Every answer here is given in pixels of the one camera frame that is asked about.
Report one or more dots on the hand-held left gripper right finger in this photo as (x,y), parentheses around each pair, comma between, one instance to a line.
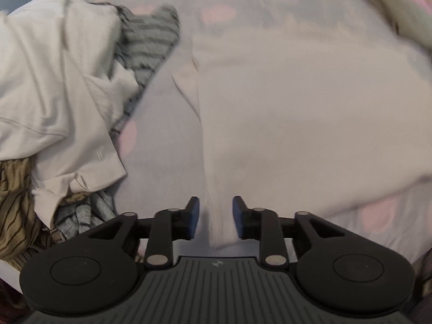
(238,219)

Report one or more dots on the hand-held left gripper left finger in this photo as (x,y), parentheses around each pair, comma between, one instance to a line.
(194,219)

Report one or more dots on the cream garment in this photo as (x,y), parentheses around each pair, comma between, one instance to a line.
(297,118)

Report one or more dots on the heather grey garment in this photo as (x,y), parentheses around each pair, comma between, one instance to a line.
(84,214)

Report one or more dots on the brown striped garment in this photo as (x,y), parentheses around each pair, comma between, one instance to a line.
(17,216)

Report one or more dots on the grey striped garment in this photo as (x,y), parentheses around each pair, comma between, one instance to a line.
(148,44)

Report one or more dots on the white collared shirt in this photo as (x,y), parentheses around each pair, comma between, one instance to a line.
(50,84)

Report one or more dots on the olive green garment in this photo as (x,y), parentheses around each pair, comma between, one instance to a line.
(401,13)

